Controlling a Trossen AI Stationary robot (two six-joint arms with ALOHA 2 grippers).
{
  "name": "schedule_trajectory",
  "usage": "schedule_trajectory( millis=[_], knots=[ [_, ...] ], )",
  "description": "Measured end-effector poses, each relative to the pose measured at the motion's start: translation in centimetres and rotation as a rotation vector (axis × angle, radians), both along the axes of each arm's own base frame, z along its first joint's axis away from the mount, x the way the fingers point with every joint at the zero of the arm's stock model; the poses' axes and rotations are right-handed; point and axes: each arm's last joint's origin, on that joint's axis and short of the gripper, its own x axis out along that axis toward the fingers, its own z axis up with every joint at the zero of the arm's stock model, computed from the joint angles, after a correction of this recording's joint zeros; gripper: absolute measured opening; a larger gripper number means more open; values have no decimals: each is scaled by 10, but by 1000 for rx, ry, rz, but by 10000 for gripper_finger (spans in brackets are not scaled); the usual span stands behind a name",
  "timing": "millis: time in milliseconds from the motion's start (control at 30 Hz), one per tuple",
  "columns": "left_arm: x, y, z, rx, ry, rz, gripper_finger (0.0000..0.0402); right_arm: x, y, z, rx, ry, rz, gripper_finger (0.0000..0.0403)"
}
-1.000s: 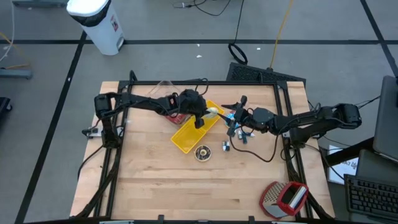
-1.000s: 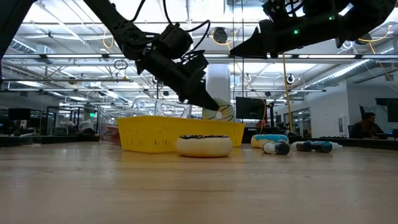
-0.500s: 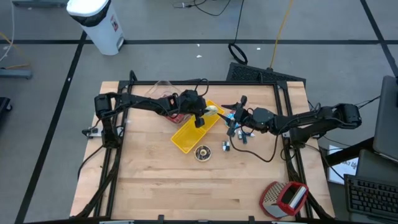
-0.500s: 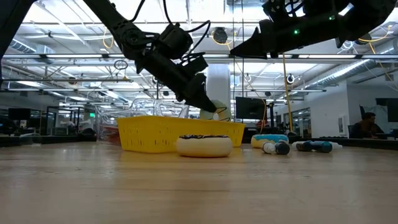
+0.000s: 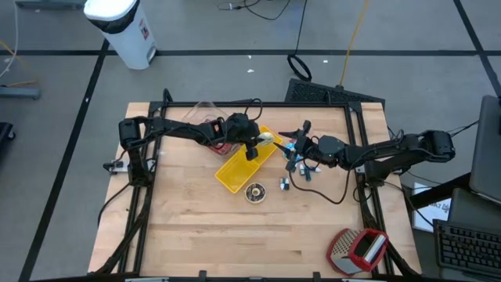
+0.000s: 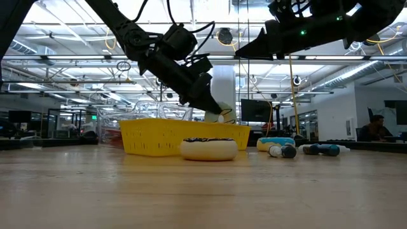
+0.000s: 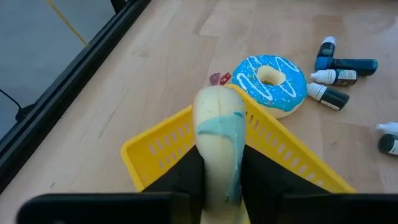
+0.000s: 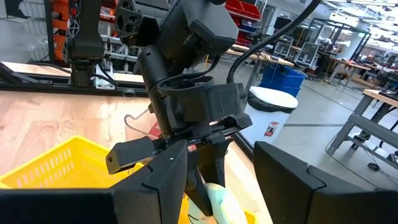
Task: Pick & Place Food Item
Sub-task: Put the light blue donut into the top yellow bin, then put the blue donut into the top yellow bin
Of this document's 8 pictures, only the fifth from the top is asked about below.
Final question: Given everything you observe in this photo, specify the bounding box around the grey closed laptop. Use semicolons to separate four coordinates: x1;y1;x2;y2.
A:
468;94;501;205

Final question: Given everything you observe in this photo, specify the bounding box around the black keyboard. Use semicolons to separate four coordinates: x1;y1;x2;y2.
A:
431;219;501;280

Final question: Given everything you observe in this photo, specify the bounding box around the clear plastic bin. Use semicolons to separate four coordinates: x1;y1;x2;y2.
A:
182;100;240;157

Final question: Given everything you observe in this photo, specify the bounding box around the black coiled floor cable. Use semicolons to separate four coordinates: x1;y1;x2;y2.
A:
287;0;313;83

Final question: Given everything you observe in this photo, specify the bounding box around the black perforated panel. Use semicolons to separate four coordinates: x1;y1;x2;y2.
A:
283;78;387;107

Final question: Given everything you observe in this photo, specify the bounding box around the yellow hanging cable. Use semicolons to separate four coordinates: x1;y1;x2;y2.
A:
337;0;371;88

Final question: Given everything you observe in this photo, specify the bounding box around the white paper sheet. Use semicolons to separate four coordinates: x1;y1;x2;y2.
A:
411;181;452;233

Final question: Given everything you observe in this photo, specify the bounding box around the red snack packet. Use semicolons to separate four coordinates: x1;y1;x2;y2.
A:
207;118;236;154

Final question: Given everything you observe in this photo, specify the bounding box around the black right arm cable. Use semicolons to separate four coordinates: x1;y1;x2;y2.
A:
288;156;354;206

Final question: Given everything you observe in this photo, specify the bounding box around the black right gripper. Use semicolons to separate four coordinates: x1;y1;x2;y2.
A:
272;120;348;172

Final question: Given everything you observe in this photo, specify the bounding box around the white trash can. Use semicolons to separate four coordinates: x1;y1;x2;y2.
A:
83;0;158;71

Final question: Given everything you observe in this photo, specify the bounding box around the black and cream tape roll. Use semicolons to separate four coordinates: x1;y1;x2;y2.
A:
244;182;268;205

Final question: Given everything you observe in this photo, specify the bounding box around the black aluminium table frame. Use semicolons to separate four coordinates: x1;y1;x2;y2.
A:
88;88;424;282

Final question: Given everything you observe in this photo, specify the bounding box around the red metal box grater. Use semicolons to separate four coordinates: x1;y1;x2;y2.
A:
326;227;390;277

